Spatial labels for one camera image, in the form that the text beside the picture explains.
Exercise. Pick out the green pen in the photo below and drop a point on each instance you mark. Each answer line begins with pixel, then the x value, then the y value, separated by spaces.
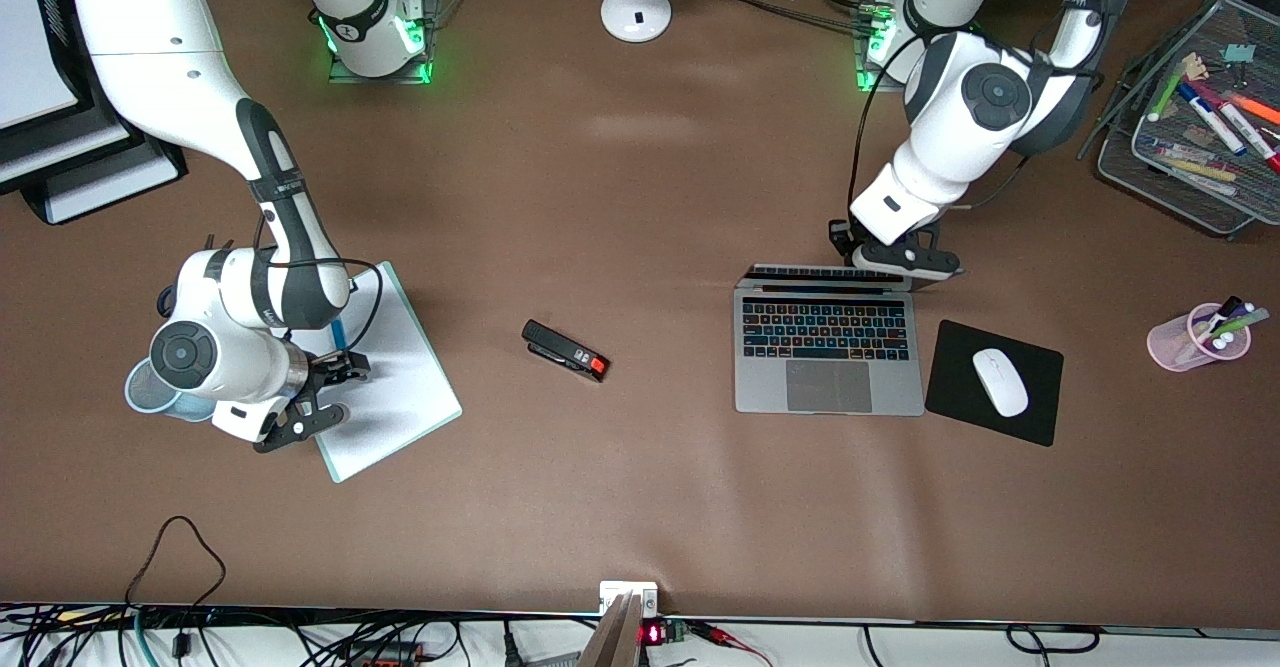
pixel 1245 322

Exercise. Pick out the black scissors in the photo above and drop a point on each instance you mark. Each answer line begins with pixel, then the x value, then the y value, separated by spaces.
pixel 163 302

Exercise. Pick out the black stapler with red tip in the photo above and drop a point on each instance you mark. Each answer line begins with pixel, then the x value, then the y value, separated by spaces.
pixel 560 349

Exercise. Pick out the grey camera mount bar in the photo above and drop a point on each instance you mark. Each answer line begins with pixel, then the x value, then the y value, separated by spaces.
pixel 610 642

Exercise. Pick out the black mouse pad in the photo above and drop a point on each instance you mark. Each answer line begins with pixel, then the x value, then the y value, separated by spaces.
pixel 950 387

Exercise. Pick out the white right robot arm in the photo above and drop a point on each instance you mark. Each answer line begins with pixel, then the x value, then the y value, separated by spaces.
pixel 160 47

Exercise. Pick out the white computer mouse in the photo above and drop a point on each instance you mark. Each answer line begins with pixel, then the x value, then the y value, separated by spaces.
pixel 1000 382

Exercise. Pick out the mint green clipboard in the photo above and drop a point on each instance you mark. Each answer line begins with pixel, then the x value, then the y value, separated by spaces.
pixel 400 397

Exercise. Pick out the teal binder clip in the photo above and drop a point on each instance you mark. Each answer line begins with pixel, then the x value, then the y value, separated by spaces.
pixel 1240 52

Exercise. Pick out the blue mesh pen cup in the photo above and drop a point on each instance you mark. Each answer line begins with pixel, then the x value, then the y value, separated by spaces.
pixel 135 392

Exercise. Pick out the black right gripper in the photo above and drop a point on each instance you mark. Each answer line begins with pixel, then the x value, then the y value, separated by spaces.
pixel 322 371

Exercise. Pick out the orange highlighter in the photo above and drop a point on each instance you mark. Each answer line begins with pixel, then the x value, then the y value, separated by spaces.
pixel 1255 107

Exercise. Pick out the white paper sheet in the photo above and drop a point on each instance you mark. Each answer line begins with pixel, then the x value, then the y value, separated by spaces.
pixel 60 147
pixel 30 47
pixel 110 192

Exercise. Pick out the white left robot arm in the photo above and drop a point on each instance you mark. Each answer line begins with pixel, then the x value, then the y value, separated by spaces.
pixel 990 97

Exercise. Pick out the red and black connector strip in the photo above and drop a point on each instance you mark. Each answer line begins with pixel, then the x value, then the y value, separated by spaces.
pixel 385 655

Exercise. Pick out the black marker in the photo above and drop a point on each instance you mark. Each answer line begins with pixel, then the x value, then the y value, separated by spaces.
pixel 1228 307

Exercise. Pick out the pink mesh pen cup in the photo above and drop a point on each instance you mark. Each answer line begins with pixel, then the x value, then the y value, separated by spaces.
pixel 1170 347

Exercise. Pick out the black stacked document tray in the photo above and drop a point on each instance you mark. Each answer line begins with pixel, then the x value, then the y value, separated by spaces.
pixel 20 162

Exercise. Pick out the circuit board with red display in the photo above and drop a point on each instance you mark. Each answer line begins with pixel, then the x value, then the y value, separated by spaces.
pixel 652 634

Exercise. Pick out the grey mesh desk organizer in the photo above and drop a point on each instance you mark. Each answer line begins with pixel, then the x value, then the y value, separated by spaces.
pixel 1130 162

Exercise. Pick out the white marker with blue cap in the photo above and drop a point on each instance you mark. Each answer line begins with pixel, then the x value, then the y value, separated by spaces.
pixel 1215 122

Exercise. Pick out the white marker with red cap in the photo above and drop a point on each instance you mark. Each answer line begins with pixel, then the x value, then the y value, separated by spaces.
pixel 1245 132

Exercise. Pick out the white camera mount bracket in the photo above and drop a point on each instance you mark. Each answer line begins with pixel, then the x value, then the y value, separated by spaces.
pixel 612 589

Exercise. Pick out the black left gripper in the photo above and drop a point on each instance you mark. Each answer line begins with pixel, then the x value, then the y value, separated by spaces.
pixel 841 239

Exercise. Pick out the silver laptop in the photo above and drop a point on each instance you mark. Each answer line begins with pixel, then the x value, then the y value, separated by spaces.
pixel 830 387

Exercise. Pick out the green marker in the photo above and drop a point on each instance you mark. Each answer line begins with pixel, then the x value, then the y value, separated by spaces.
pixel 1170 92

